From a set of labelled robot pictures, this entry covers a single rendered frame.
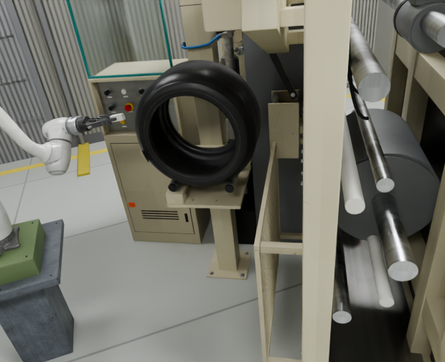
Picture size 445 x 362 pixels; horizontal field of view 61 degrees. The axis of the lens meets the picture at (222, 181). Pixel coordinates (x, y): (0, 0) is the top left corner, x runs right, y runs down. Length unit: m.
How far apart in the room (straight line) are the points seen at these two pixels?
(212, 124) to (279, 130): 0.36
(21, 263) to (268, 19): 1.49
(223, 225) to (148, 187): 0.64
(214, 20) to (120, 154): 1.57
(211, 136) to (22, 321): 1.37
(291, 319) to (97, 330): 1.15
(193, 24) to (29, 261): 1.32
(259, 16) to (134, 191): 1.89
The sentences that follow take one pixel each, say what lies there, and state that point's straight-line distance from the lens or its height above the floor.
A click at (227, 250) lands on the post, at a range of 2.51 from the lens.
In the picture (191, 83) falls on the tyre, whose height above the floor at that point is 1.41.
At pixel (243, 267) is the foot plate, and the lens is 2.64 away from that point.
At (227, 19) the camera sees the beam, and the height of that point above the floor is 1.67.
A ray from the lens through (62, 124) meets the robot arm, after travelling 2.01.
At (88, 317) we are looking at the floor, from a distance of 2.63.
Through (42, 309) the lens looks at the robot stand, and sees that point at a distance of 2.25.
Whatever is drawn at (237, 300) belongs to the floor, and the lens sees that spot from 2.46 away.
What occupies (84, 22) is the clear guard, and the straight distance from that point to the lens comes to 2.46.
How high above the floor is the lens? 1.84
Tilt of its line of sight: 31 degrees down
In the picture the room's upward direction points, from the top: 7 degrees counter-clockwise
